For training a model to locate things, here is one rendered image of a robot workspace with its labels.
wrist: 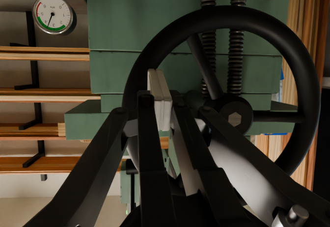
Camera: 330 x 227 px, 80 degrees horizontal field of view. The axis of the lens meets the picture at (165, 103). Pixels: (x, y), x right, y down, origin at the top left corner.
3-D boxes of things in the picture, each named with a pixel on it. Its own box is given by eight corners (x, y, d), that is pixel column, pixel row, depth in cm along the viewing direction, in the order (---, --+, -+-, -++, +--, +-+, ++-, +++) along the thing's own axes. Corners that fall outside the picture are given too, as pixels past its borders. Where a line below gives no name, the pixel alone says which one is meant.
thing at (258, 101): (272, 94, 48) (270, 110, 48) (231, 87, 68) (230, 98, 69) (100, 94, 42) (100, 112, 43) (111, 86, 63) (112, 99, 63)
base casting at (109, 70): (285, 55, 47) (281, 94, 48) (203, 64, 103) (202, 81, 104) (86, 49, 40) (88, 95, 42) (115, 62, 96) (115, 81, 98)
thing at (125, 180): (140, 169, 82) (140, 202, 84) (139, 159, 90) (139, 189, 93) (119, 170, 80) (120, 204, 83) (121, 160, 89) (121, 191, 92)
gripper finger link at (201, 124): (175, 120, 14) (215, 119, 14) (165, 89, 18) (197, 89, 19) (173, 137, 15) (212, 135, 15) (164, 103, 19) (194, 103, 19)
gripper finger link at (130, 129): (154, 138, 14) (112, 139, 14) (150, 103, 19) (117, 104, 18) (155, 121, 14) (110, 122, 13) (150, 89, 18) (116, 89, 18)
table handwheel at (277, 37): (352, 13, 26) (313, 215, 30) (258, 38, 45) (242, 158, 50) (123, -17, 21) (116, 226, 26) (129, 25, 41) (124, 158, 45)
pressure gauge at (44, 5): (70, -18, 32) (73, 34, 34) (77, -9, 36) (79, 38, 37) (28, -21, 31) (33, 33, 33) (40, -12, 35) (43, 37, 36)
